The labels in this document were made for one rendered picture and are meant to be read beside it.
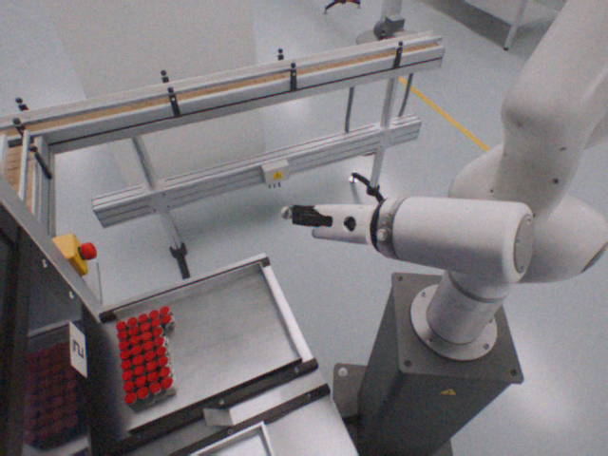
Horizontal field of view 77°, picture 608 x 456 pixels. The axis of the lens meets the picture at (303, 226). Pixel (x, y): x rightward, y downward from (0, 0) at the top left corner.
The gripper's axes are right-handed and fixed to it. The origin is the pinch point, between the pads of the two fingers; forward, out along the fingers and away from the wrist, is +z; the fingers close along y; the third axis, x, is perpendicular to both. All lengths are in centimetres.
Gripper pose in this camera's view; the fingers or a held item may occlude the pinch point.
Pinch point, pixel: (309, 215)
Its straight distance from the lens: 61.9
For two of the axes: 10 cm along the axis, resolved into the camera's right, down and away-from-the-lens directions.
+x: 0.7, -9.9, -0.9
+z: -6.9, -1.1, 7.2
